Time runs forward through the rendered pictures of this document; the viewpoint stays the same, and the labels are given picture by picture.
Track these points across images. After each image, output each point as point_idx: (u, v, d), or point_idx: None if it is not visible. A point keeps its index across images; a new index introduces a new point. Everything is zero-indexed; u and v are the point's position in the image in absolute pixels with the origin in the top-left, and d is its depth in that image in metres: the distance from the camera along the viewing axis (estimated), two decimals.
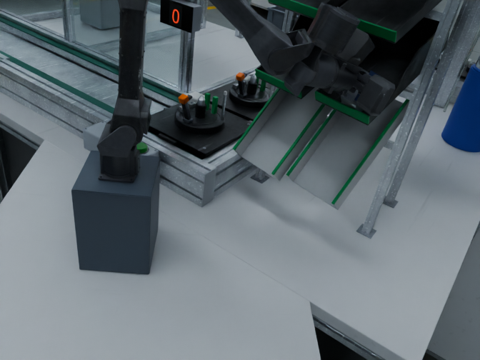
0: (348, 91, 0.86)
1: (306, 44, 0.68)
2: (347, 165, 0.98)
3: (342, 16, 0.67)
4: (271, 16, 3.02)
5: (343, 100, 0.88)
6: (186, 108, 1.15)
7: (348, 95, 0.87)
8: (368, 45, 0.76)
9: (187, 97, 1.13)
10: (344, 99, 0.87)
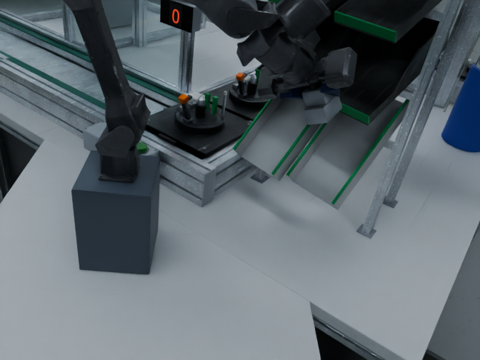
0: (309, 103, 0.81)
1: (270, 13, 0.64)
2: (347, 165, 0.98)
3: None
4: None
5: (308, 114, 0.80)
6: (186, 108, 1.15)
7: (311, 107, 0.81)
8: (314, 31, 0.76)
9: (187, 97, 1.13)
10: (309, 112, 0.80)
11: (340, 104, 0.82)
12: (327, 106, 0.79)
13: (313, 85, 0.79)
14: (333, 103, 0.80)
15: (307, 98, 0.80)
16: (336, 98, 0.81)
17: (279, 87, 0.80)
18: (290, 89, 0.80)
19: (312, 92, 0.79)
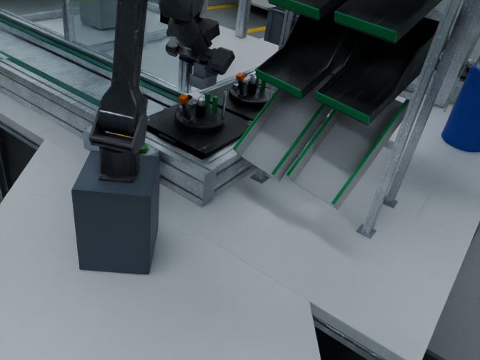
0: (196, 71, 1.15)
1: (201, 1, 0.99)
2: (347, 165, 0.98)
3: None
4: (271, 16, 3.02)
5: (192, 78, 1.15)
6: (186, 108, 1.15)
7: (195, 74, 1.15)
8: (217, 28, 1.10)
9: (187, 97, 1.13)
10: (193, 77, 1.15)
11: (215, 81, 1.19)
12: (206, 78, 1.15)
13: (202, 61, 1.13)
14: (211, 78, 1.16)
15: (196, 67, 1.15)
16: (213, 76, 1.17)
17: (181, 51, 1.13)
18: (187, 56, 1.13)
19: (200, 65, 1.14)
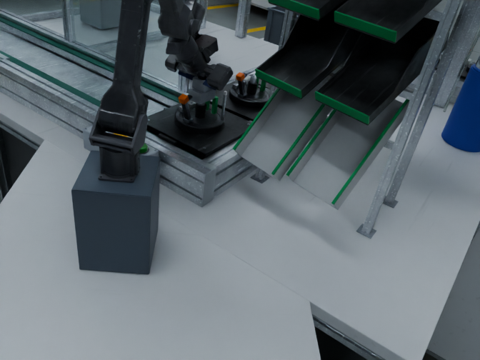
0: (194, 86, 1.17)
1: (199, 20, 1.01)
2: (347, 165, 0.98)
3: (203, 8, 1.06)
4: (271, 16, 3.02)
5: (191, 93, 1.18)
6: (186, 108, 1.15)
7: (194, 89, 1.18)
8: (216, 44, 1.12)
9: (187, 97, 1.13)
10: (191, 91, 1.17)
11: (213, 96, 1.21)
12: (204, 93, 1.17)
13: (201, 76, 1.16)
14: (209, 93, 1.19)
15: (194, 82, 1.17)
16: (212, 91, 1.19)
17: (180, 67, 1.15)
18: (186, 71, 1.16)
19: (199, 81, 1.16)
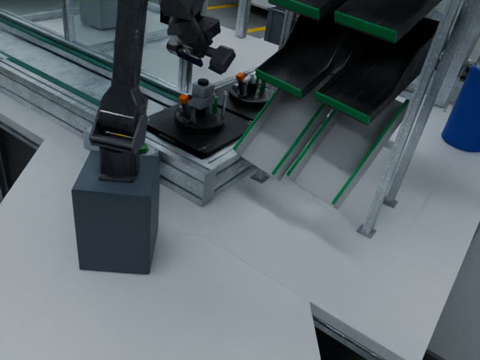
0: (194, 92, 1.19)
1: (201, 0, 0.99)
2: (347, 165, 0.98)
3: None
4: (271, 16, 3.02)
5: (191, 98, 1.19)
6: (186, 108, 1.15)
7: (194, 95, 1.19)
8: (218, 26, 1.10)
9: (187, 97, 1.13)
10: (191, 98, 1.18)
11: (213, 101, 1.22)
12: (203, 99, 1.18)
13: (201, 82, 1.17)
14: (208, 98, 1.20)
15: (194, 88, 1.18)
16: (211, 96, 1.20)
17: (178, 48, 1.13)
18: (185, 53, 1.14)
19: (198, 86, 1.17)
